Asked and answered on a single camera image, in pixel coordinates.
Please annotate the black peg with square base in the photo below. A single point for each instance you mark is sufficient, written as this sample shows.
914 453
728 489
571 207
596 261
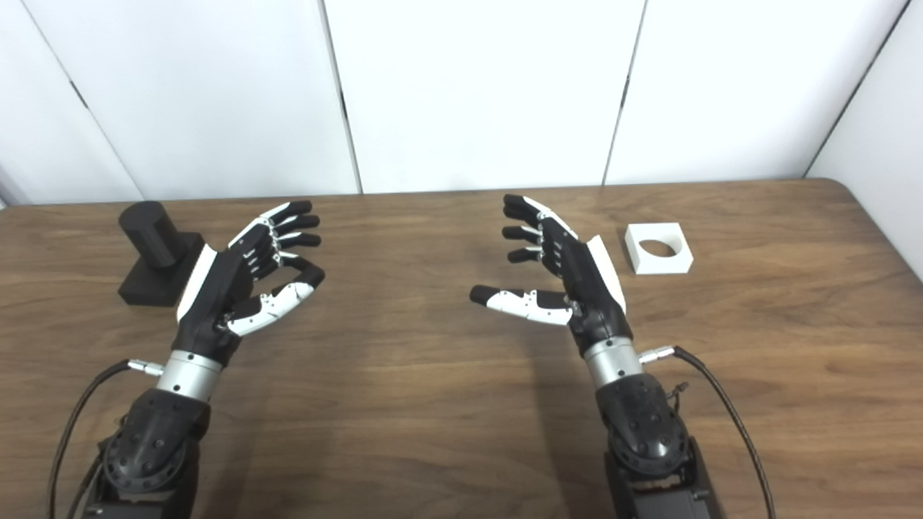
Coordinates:
155 249

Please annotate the white square piece with hole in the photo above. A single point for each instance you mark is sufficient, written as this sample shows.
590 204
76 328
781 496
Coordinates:
660 263

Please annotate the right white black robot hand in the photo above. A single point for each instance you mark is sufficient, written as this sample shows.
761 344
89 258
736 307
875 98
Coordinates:
588 288

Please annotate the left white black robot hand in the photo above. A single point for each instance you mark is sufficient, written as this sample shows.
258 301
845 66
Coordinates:
216 288

